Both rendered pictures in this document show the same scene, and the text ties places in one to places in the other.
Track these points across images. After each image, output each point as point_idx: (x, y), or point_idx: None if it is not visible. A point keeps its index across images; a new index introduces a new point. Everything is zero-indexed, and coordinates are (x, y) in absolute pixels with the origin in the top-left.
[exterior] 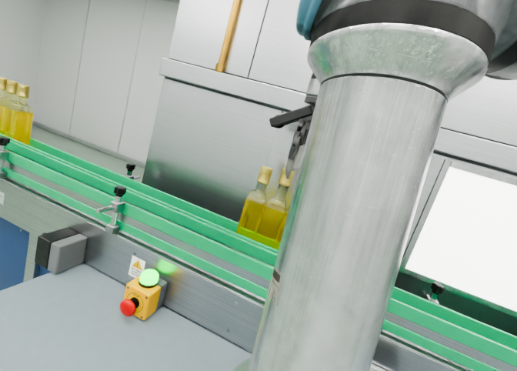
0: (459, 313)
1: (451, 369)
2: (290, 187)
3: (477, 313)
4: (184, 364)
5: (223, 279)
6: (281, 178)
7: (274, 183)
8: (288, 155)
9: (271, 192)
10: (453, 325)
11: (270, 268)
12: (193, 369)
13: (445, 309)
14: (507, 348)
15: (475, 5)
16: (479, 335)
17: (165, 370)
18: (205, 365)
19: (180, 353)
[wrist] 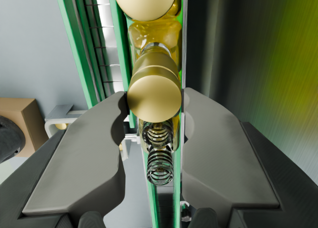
0: (178, 214)
1: (146, 185)
2: (286, 60)
3: None
4: (47, 1)
5: None
6: (135, 68)
7: None
8: (46, 144)
9: None
10: (151, 207)
11: (76, 67)
12: (50, 11)
13: (176, 207)
14: (153, 226)
15: None
16: (154, 217)
17: None
18: (60, 18)
19: None
